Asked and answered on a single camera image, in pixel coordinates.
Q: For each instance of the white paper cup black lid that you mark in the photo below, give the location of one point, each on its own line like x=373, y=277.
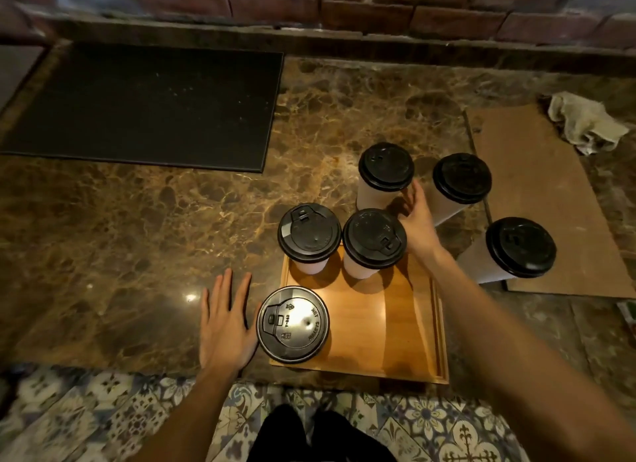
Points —
x=293, y=325
x=309, y=233
x=375, y=238
x=386, y=166

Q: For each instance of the person's black trousers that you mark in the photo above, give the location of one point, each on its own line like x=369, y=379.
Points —
x=278, y=437

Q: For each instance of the grey metal panel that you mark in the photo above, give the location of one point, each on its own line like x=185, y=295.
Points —
x=17, y=71

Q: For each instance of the person's right forearm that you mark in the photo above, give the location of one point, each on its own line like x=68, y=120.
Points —
x=521, y=367

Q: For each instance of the person's right hand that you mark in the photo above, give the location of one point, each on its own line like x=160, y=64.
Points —
x=422, y=228

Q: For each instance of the black rubber mat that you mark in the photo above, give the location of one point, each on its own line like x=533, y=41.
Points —
x=139, y=103

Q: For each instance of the square wooden tray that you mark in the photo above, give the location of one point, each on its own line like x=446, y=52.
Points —
x=377, y=327

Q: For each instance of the person's left hand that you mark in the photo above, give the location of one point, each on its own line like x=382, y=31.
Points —
x=226, y=337

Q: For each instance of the white blue milk carton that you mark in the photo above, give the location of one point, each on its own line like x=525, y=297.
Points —
x=628, y=317

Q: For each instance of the brown flat board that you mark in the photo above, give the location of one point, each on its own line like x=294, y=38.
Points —
x=546, y=178

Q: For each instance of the counter lidded cup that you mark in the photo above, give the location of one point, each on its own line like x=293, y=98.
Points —
x=462, y=178

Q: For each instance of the crumpled beige rag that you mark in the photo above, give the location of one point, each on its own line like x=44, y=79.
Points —
x=584, y=121

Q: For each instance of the person's left forearm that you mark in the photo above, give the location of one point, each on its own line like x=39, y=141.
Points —
x=189, y=422

